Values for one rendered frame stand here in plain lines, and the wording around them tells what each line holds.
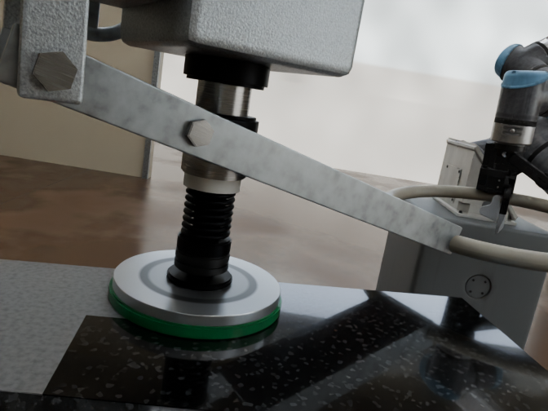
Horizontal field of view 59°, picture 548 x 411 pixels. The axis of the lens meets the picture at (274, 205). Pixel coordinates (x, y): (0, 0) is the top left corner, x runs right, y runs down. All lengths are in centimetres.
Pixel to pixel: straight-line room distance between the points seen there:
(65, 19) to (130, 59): 518
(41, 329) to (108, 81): 26
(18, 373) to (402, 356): 40
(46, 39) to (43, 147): 558
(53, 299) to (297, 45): 40
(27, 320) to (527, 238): 137
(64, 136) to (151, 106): 542
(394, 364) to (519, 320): 115
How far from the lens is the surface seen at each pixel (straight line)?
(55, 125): 593
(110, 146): 573
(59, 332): 56
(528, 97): 124
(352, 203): 66
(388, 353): 61
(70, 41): 45
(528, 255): 84
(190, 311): 55
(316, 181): 61
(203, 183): 57
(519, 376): 66
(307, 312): 66
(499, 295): 165
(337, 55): 54
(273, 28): 50
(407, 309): 75
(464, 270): 158
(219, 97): 56
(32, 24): 45
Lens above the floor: 112
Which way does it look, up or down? 13 degrees down
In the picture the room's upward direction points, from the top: 9 degrees clockwise
